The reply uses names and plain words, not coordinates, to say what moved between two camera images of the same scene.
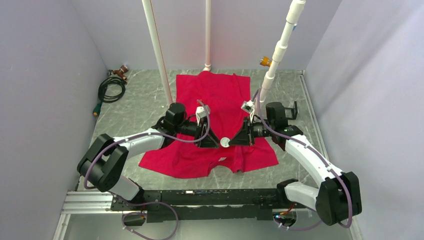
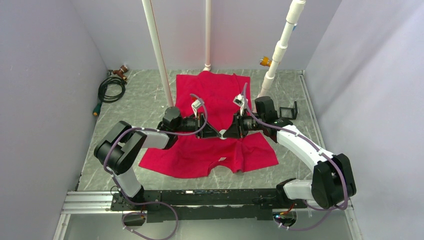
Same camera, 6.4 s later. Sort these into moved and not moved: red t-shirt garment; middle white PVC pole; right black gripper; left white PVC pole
Moved: right black gripper
Not moved: middle white PVC pole; left white PVC pole; red t-shirt garment
